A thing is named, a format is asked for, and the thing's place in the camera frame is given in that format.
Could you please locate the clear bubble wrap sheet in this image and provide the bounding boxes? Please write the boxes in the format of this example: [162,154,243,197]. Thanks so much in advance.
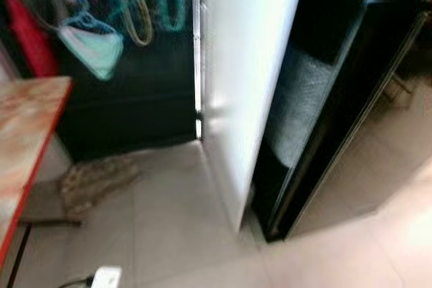
[267,45,335,167]

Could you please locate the orange patterned red-edged table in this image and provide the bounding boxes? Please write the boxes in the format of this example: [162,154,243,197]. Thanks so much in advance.
[0,76,74,268]

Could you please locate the teal face mask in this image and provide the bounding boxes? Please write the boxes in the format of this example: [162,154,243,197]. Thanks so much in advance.
[57,11,126,82]

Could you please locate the black table leg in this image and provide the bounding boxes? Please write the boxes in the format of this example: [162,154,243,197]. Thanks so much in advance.
[4,224,31,288]

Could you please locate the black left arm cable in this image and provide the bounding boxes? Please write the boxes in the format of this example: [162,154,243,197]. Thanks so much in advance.
[57,274,95,288]

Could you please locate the red plastic chair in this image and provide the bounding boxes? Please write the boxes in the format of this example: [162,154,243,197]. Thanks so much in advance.
[3,0,60,78]

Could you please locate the black glass fridge door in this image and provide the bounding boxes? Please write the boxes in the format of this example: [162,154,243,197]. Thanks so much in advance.
[250,0,432,243]

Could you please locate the brown patterned floor mat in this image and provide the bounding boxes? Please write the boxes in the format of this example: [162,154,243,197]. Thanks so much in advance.
[59,154,143,222]

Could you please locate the yellow cord loop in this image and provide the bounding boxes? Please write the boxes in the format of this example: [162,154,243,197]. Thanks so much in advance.
[108,0,155,47]

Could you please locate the black cabinet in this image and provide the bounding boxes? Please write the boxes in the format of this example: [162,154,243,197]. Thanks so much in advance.
[51,0,203,163]

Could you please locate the teal hanging cords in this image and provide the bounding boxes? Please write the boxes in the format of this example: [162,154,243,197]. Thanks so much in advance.
[152,0,187,32]

